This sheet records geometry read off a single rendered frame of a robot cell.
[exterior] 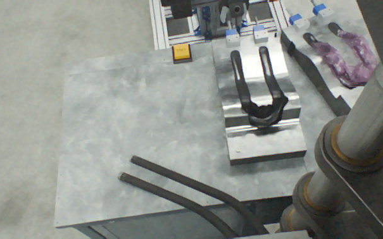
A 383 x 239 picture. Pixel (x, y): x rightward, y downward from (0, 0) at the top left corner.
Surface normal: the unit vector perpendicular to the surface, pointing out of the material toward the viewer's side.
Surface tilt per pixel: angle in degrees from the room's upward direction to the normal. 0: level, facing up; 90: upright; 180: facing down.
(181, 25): 0
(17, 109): 0
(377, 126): 90
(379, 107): 90
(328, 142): 0
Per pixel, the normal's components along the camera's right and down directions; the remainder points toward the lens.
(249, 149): -0.09, -0.47
